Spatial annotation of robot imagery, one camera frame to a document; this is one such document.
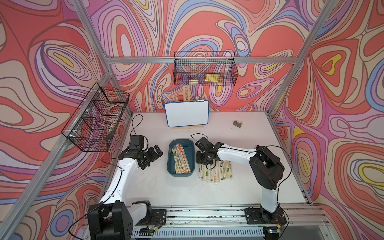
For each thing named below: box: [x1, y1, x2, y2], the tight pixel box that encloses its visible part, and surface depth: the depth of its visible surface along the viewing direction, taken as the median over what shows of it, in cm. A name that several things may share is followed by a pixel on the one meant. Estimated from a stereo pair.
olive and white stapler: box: [233, 120, 243, 128], surface depth 113 cm
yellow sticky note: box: [205, 73, 219, 83], surface depth 91 cm
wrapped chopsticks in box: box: [171, 143, 191, 175], surface depth 95 cm
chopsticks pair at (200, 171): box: [198, 163, 204, 180], surface depth 90 cm
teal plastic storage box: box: [167, 139, 195, 177], surface depth 93 cm
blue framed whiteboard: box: [164, 100, 210, 128], surface depth 100 cm
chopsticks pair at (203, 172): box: [200, 164, 206, 181], surface depth 89 cm
